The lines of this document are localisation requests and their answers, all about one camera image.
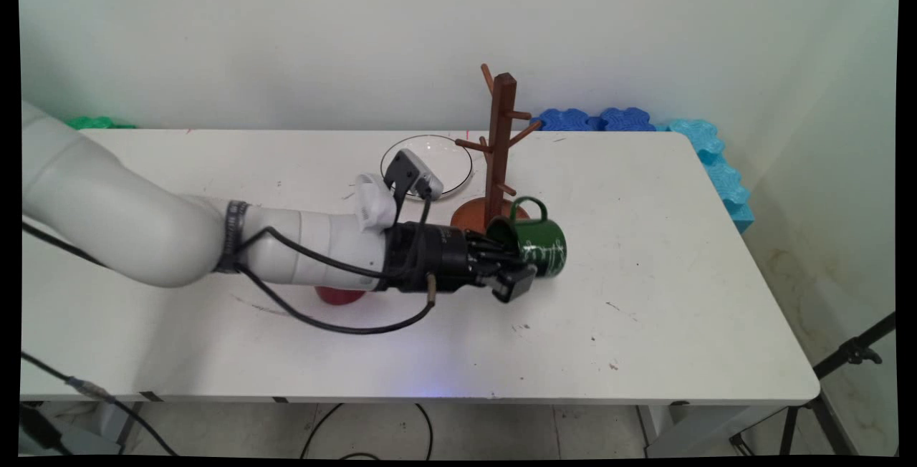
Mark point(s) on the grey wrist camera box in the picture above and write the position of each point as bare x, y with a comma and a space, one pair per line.
415, 173

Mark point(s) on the dark blue foam mat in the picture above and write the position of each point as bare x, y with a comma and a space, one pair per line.
594, 121

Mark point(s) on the brown wooden mug tree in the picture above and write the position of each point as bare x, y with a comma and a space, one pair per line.
501, 130

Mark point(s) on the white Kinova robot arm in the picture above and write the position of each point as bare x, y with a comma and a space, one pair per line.
143, 227

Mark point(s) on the green enamel mug white print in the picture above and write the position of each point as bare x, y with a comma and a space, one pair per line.
541, 248

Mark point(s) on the white plate black rim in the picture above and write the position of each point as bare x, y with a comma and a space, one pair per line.
448, 159

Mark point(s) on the light blue foam mat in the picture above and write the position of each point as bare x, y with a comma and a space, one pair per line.
720, 166

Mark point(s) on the black tripod stand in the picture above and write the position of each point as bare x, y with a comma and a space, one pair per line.
845, 359

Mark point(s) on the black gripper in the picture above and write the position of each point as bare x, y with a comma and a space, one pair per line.
437, 256

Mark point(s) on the red enamel mug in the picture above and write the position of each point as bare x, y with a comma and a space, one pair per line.
339, 296

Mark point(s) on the green foam mat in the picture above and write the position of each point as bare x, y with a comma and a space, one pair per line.
97, 123

